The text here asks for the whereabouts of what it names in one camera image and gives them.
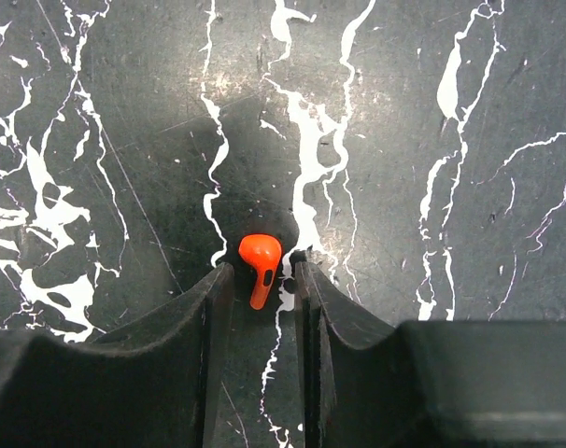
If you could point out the orange earbud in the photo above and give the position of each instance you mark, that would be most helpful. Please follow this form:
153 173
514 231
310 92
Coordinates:
262 252

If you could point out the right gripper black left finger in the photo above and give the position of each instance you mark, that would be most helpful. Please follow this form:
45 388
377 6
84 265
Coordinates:
153 382

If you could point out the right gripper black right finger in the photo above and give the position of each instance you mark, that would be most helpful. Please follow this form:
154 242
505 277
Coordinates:
424 383

